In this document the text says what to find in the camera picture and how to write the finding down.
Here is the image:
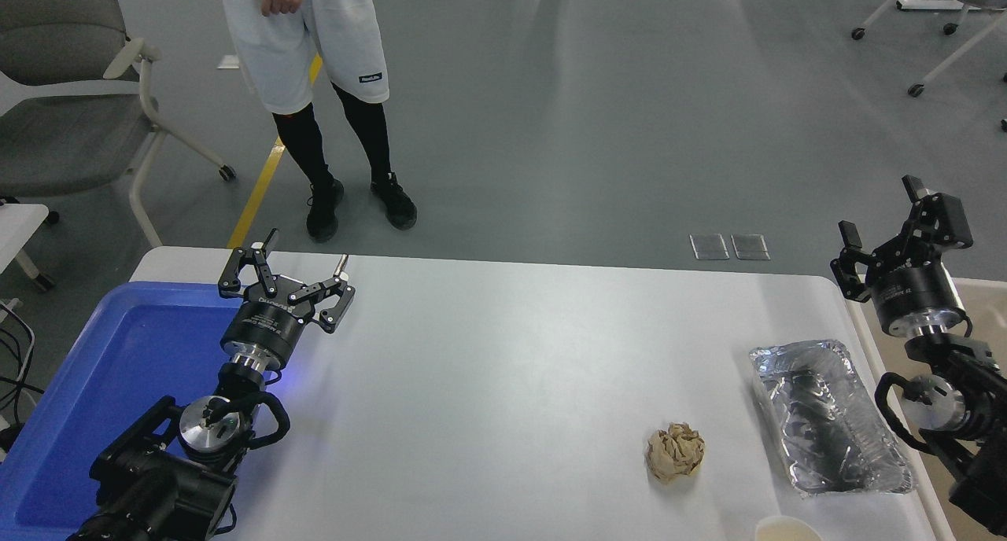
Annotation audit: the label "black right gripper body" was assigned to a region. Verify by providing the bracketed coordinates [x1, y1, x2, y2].
[869, 256, 965, 337]

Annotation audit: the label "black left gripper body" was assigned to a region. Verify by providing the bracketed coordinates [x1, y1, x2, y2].
[220, 277, 315, 366]

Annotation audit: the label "white paper cup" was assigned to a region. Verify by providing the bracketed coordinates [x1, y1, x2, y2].
[754, 515, 823, 541]

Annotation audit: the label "large pale bin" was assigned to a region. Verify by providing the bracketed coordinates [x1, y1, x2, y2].
[846, 278, 1007, 541]

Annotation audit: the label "silver foil tray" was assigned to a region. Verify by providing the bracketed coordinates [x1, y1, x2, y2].
[749, 339, 917, 497]

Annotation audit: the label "blue plastic tray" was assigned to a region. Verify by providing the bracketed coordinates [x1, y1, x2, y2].
[0, 282, 276, 535]

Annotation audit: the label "white wheeled stand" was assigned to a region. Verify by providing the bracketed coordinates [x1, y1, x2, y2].
[851, 0, 1007, 98]

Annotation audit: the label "person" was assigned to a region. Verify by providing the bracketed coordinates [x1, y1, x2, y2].
[214, 0, 419, 243]

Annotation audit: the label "grey office chair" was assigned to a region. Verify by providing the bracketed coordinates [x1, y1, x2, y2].
[0, 0, 237, 249]

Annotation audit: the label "small white side table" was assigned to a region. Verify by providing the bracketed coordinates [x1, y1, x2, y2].
[0, 203, 56, 294]

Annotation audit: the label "crumpled tan paper ball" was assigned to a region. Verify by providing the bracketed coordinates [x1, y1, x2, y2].
[646, 423, 706, 484]

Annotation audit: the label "black cables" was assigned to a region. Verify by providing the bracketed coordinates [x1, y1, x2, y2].
[0, 297, 44, 447]

